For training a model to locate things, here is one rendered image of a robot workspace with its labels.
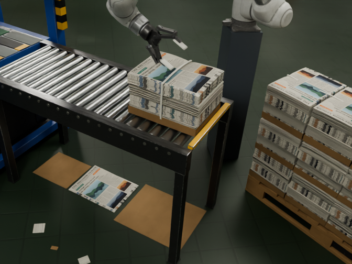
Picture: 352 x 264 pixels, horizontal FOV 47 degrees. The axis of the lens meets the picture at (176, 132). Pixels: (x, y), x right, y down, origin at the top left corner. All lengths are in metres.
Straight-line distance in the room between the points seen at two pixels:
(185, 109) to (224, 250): 0.98
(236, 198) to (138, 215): 0.67
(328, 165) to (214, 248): 0.80
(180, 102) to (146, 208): 1.00
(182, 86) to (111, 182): 1.18
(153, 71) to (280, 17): 0.80
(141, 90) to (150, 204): 0.97
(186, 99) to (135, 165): 1.23
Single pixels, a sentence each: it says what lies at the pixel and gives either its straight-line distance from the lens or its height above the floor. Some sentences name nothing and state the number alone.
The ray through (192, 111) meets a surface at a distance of 1.81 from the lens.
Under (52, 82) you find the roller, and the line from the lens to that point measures 2.34.
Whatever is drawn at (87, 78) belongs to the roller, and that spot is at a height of 0.79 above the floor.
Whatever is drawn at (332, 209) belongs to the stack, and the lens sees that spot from 2.49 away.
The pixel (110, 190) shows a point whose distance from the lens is 2.75.
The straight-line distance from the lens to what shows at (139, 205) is 2.65.
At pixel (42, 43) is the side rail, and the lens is 2.81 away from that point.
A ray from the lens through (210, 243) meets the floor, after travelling 2.49.
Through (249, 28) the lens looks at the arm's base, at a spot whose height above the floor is 1.02.
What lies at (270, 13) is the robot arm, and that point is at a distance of 2.34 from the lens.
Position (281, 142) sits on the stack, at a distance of 2.45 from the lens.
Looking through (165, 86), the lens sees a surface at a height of 1.02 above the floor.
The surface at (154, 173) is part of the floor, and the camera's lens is 2.88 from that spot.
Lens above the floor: 1.94
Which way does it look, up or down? 36 degrees down
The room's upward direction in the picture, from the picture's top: 4 degrees clockwise
